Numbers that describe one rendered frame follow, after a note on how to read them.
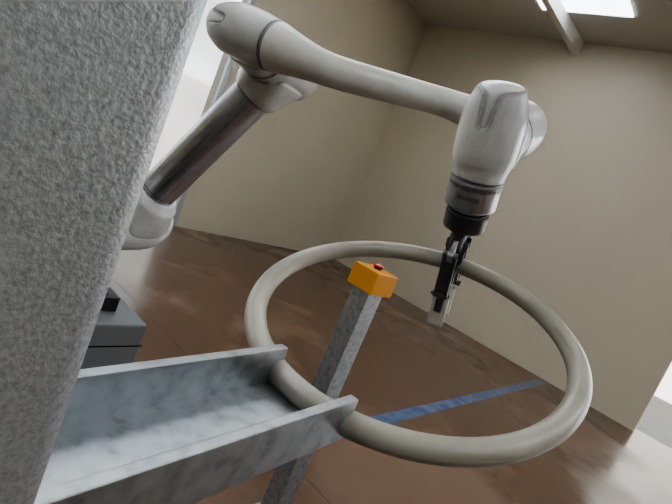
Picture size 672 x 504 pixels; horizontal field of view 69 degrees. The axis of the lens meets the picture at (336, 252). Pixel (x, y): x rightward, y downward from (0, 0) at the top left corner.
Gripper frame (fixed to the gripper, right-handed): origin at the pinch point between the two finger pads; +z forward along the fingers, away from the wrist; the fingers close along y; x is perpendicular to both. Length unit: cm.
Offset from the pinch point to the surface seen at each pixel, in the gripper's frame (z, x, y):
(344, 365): 65, -33, -47
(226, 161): 147, -353, -397
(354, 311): 46, -35, -53
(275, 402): -9.1, -8.0, 47.9
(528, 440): -10.5, 17.9, 38.4
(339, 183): 204, -281, -590
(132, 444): -15, -12, 64
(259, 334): -10.6, -15.3, 40.6
